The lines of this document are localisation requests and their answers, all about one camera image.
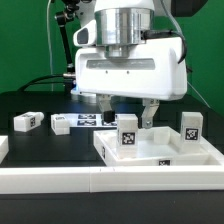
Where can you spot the white square tabletop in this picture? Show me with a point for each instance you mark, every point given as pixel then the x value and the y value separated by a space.
pixel 158 146

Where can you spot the white U-shaped fence wall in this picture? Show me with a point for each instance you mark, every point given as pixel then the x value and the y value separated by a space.
pixel 58 166

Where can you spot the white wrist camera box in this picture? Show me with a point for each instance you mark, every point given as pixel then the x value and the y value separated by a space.
pixel 84 37

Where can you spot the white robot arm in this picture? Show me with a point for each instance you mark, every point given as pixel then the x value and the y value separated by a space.
pixel 121 54

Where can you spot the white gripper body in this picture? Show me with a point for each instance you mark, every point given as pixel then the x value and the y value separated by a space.
pixel 152 70

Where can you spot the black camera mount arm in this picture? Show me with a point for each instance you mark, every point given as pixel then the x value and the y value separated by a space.
pixel 62 18

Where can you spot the white sheet with fiducial markers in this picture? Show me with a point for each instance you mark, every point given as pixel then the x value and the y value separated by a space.
pixel 87 120

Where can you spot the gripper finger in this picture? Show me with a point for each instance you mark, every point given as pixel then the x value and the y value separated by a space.
pixel 104 102
pixel 150 108

